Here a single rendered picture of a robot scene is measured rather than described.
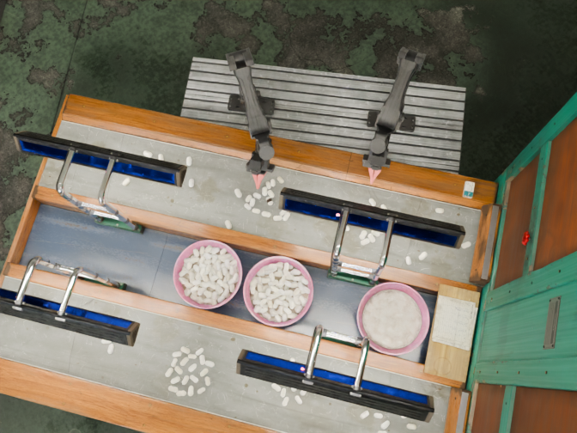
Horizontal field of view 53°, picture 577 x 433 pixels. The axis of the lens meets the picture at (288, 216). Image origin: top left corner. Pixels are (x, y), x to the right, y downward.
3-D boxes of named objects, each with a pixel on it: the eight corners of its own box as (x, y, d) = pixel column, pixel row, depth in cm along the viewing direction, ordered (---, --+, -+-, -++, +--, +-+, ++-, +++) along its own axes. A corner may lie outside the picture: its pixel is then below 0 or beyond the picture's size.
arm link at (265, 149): (281, 156, 212) (272, 125, 207) (258, 162, 212) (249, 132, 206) (276, 145, 222) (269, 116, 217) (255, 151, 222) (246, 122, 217)
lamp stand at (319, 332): (314, 330, 226) (313, 320, 183) (365, 342, 224) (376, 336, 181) (303, 379, 222) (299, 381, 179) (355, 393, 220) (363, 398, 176)
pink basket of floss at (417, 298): (343, 306, 228) (343, 303, 219) (402, 273, 230) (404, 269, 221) (378, 368, 221) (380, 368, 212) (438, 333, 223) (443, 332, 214)
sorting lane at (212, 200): (63, 122, 249) (61, 119, 247) (491, 214, 230) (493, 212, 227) (39, 187, 242) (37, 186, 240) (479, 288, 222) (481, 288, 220)
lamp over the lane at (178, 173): (26, 131, 214) (16, 124, 207) (188, 167, 207) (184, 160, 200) (18, 151, 212) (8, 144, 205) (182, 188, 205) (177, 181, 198)
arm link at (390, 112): (397, 129, 206) (428, 47, 205) (373, 121, 208) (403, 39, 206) (396, 134, 219) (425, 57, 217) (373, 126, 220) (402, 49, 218)
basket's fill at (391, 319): (367, 284, 229) (368, 283, 223) (424, 298, 226) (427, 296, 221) (355, 342, 224) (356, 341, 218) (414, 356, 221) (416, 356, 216)
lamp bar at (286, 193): (283, 187, 203) (282, 181, 196) (463, 227, 196) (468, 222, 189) (277, 210, 201) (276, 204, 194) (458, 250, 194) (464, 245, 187)
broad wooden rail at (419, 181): (85, 111, 266) (68, 92, 248) (486, 196, 246) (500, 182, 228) (76, 135, 263) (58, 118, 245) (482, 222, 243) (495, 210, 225)
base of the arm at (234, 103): (271, 107, 243) (274, 92, 244) (224, 101, 245) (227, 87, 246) (272, 115, 250) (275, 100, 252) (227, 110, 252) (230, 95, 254)
